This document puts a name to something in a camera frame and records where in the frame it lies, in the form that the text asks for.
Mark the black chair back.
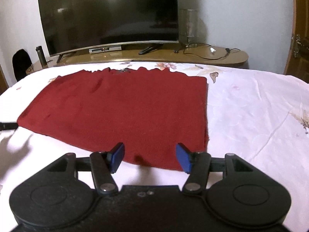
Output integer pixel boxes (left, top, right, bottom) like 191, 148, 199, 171
12, 49, 32, 82

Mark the clear glass vase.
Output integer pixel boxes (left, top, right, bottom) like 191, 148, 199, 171
179, 9, 199, 48

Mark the wooden tv stand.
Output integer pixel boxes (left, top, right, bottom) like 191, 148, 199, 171
26, 43, 249, 74

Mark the black cable with adapter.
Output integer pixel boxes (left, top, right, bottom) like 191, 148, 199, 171
174, 42, 242, 60

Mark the dark cylindrical bottle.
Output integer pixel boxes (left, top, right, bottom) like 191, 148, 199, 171
36, 46, 47, 67

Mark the red knit sweater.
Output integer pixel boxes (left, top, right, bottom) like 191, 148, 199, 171
17, 68, 208, 170

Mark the wooden door with handle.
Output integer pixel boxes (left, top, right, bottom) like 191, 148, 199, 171
284, 0, 308, 83

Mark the black remote control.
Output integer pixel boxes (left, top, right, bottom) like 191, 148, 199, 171
138, 43, 163, 55

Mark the silver set-top box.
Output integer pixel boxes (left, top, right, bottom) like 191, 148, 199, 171
88, 45, 121, 54

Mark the large black curved television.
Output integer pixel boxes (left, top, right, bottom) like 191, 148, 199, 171
38, 0, 179, 55

